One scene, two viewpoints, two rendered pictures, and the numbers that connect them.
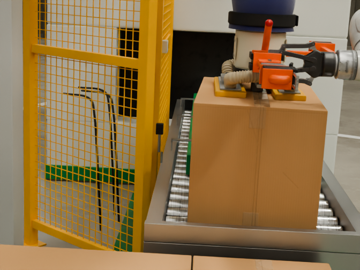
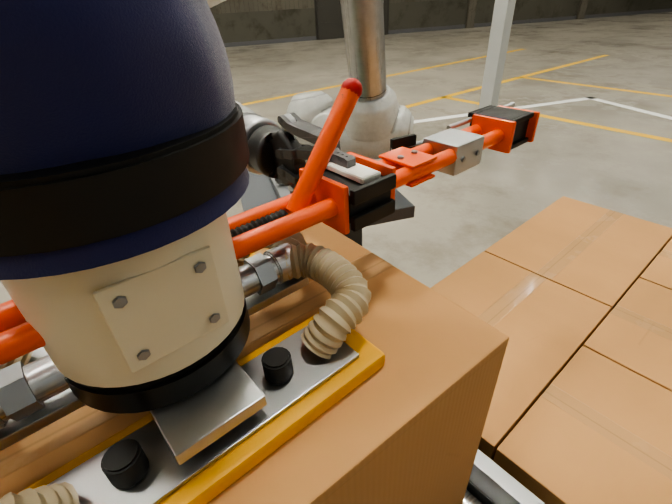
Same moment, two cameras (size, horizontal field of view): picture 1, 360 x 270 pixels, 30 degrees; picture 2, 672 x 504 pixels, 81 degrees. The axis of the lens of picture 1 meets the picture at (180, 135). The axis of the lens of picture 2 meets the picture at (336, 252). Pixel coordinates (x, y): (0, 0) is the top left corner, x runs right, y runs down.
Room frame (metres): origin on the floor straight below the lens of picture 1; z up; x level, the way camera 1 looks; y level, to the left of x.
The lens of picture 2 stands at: (2.34, 0.07, 1.30)
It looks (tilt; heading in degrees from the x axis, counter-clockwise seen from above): 34 degrees down; 229
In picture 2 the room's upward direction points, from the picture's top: 3 degrees counter-clockwise
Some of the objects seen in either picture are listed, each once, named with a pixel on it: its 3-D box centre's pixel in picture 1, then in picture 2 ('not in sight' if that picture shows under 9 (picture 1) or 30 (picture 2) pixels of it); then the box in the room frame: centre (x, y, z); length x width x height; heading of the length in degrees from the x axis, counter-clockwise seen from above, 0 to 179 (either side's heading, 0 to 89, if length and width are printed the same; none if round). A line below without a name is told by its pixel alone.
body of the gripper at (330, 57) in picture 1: (319, 64); (282, 156); (2.02, -0.41, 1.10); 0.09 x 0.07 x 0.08; 88
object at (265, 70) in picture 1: (275, 76); (503, 128); (1.68, -0.23, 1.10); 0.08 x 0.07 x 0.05; 178
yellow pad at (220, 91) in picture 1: (229, 82); (213, 417); (2.29, -0.16, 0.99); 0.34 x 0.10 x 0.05; 178
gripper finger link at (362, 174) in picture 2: not in sight; (352, 170); (2.02, -0.25, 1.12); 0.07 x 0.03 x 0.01; 88
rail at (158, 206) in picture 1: (170, 159); not in sight; (3.09, 0.04, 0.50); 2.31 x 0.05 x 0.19; 178
